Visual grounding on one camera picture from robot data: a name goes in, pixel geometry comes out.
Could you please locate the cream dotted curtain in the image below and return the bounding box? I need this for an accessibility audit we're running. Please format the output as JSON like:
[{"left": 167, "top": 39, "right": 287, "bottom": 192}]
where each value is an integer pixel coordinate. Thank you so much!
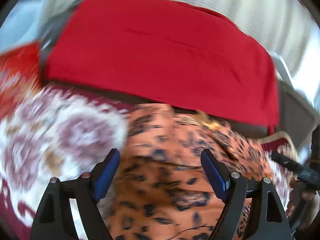
[{"left": 42, "top": 0, "right": 319, "bottom": 101}]

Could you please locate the red white floral blanket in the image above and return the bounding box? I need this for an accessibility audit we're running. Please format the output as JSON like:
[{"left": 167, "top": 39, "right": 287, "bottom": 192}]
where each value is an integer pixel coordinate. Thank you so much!
[{"left": 1, "top": 83, "right": 132, "bottom": 239}]

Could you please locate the orange black floral garment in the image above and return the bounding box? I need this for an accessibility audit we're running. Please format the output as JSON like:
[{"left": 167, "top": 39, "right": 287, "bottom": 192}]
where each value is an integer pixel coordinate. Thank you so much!
[{"left": 107, "top": 104, "right": 273, "bottom": 239}]

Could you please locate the plain red pillow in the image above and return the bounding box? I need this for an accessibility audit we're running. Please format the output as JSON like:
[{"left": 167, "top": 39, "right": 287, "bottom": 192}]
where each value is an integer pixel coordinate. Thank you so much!
[{"left": 45, "top": 0, "right": 279, "bottom": 127}]

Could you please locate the red patterned pillow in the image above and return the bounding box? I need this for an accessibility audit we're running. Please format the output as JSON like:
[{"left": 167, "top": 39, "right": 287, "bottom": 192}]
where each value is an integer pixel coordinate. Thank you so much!
[{"left": 1, "top": 42, "right": 41, "bottom": 118}]

